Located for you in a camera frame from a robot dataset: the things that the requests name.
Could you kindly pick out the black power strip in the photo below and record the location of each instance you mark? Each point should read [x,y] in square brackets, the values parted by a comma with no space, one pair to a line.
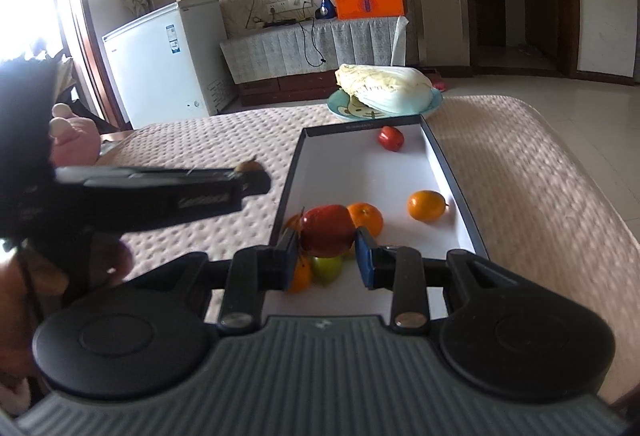
[279,23]

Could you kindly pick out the orange tangerine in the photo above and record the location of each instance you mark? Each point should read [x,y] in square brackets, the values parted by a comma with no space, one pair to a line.
[301,276]
[291,224]
[369,218]

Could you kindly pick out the grey lace cabinet cloth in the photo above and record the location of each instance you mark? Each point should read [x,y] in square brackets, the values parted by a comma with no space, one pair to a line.
[280,51]

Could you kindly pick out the pink plush toy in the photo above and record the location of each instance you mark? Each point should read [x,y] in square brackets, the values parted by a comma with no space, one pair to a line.
[75,136]

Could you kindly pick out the red plastic object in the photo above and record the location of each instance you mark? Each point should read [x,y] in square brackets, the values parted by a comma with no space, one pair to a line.
[436,84]

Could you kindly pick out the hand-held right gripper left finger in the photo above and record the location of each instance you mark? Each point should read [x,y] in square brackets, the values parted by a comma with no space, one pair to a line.
[293,263]

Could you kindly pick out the green tomato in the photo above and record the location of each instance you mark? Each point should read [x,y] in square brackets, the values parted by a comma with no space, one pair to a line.
[327,268]

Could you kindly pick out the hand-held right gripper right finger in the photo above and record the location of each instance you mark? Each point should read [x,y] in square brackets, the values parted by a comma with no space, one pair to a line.
[363,263]

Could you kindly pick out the blue cartoon plate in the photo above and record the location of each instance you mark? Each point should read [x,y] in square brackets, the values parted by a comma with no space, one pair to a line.
[345,110]

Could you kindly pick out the small red fruit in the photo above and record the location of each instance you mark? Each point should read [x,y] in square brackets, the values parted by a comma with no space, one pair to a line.
[391,138]

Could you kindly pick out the white chest freezer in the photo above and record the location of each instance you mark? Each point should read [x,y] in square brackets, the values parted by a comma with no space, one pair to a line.
[160,61]

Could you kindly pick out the napa cabbage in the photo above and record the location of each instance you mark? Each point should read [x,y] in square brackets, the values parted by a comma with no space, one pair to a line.
[385,89]

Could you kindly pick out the large red apple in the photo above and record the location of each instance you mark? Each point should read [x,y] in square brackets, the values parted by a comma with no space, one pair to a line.
[327,228]

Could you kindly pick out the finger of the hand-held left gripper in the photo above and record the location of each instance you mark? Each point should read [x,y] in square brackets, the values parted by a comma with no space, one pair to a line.
[250,183]

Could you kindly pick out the brown kiwi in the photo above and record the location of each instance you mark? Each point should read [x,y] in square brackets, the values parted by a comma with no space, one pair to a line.
[249,166]

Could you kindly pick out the person's left hand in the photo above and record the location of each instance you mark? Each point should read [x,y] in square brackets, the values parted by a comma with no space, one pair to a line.
[25,306]

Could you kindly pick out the wooden window frame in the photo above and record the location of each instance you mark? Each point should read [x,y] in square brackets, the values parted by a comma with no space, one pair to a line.
[85,16]

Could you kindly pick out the dark wooden television cabinet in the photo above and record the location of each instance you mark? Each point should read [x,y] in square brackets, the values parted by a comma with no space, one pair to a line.
[285,89]

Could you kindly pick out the white box with dark rim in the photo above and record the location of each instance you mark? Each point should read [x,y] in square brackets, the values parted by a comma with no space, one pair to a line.
[360,171]

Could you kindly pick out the wooden counter cabinet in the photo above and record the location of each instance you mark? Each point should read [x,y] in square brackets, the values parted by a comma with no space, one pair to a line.
[540,21]

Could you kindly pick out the pink quilted blanket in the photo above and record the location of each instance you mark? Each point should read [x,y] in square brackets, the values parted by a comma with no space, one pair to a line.
[525,196]

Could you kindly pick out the white wall socket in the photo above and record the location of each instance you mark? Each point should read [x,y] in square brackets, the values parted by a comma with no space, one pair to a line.
[287,5]

